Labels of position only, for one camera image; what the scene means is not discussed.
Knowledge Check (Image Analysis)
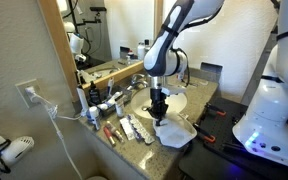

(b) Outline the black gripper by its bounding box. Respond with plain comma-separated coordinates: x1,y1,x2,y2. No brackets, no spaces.
148,87,170,127

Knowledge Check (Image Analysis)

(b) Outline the white towel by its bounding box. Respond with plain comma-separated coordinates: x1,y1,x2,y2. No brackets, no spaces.
153,111,198,149

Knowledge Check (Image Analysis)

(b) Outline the white oval sink basin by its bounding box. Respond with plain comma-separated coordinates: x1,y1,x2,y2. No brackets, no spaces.
130,86,188,120

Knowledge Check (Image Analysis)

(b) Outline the long silver blister pack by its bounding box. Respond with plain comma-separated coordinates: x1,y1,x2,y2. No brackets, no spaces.
127,113,156,146

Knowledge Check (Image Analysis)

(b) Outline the black toiletry tray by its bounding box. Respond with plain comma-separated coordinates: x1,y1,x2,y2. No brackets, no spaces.
93,85,134,118

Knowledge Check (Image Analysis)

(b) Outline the chrome faucet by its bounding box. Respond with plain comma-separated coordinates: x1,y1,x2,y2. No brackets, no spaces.
126,73,150,92

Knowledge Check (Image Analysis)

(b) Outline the dark razor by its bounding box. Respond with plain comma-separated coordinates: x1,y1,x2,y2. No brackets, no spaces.
185,80,200,88

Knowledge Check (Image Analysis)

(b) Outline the brown cosmetic tube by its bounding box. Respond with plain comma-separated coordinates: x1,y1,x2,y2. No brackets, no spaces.
105,120,126,144

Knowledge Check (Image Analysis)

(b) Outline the white toothpaste tube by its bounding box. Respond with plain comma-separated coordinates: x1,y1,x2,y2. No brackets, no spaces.
97,91,123,111

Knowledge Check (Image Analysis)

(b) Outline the black orange clamp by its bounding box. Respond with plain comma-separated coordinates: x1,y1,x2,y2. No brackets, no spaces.
193,123,217,144
204,102,228,118

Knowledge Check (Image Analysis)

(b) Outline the red lipstick tube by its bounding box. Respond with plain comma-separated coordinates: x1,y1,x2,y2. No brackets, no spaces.
102,126,117,148

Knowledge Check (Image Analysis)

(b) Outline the white blue toothbrush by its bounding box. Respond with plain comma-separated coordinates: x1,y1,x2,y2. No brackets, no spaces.
106,77,116,99

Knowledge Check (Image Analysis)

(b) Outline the white blue deodorant stick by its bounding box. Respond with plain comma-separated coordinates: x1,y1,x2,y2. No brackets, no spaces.
85,106,102,132

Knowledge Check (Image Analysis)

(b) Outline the black pump bottle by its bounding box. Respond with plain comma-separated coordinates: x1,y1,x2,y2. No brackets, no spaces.
88,80,102,106

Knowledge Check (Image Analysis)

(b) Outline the dark box on backsplash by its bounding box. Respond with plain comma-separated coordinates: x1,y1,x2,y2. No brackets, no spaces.
199,61,224,75

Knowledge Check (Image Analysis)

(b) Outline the white electric toothbrush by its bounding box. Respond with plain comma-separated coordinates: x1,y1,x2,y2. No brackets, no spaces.
75,84,90,118

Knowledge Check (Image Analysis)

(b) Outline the wood framed mirror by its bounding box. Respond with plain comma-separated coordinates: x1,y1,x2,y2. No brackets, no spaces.
37,0,165,103

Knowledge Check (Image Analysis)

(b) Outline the white hair dryer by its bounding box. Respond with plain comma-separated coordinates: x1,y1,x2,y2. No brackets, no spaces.
0,129,36,180

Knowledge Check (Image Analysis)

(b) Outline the white plug with cable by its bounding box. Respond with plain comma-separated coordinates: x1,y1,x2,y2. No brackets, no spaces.
24,86,85,180

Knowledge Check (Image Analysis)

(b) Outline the white wall outlet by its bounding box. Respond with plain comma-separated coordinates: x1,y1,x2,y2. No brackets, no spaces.
14,78,43,110

